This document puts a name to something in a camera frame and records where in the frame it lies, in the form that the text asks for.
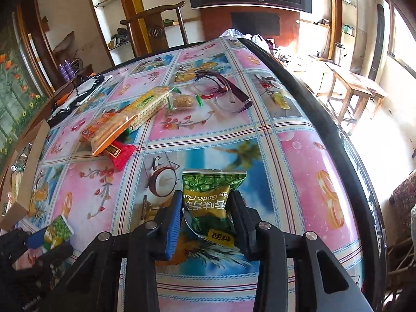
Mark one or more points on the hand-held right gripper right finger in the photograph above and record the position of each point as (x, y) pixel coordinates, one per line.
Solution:
(239, 221)

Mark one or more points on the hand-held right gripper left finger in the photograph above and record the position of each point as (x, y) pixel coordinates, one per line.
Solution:
(172, 224)

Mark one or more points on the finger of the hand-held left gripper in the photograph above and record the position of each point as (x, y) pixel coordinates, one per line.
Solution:
(55, 255)
(35, 239)

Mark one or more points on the green pea snack packet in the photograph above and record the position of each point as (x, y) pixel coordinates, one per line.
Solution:
(57, 232)
(208, 195)

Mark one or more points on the cardboard box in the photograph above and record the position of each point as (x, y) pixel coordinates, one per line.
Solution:
(29, 156)

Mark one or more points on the bright red snack packet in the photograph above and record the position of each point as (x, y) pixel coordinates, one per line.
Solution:
(122, 152)

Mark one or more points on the orange cracker packet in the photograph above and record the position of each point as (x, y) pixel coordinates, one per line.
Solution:
(104, 131)

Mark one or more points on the yellow green cracker packet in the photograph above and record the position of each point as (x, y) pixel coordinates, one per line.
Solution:
(146, 105)

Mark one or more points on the clear cookie packet green ends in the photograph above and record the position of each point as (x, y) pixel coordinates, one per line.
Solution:
(183, 100)

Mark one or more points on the printed plastic tablecloth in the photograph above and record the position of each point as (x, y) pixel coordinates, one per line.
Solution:
(292, 156)

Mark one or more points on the purple framed eyeglasses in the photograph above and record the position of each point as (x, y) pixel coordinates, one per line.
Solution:
(224, 94)

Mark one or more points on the black white cloth bag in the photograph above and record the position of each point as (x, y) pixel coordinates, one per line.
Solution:
(81, 91)

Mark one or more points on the brown patterned cloth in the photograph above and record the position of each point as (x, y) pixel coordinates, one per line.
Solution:
(403, 198)

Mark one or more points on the purple spray bottle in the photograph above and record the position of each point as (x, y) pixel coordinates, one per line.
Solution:
(61, 71)
(69, 70)

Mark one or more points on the wooden side table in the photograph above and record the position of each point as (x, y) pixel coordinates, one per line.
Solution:
(354, 84)

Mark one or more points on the white purple plastic bag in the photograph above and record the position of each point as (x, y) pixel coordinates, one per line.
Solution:
(263, 40)

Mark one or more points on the black yellow shelf object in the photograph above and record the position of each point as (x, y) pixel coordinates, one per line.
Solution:
(118, 39)

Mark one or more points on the wooden chair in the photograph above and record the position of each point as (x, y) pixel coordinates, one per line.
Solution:
(156, 29)

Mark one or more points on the red wooden television cabinet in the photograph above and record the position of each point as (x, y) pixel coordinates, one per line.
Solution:
(214, 26)

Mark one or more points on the steel kettle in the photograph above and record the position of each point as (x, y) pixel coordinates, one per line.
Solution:
(339, 52)

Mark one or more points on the brown paper bag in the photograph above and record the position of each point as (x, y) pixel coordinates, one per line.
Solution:
(66, 44)

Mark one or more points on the white floor air conditioner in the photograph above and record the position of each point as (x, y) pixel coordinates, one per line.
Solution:
(378, 32)

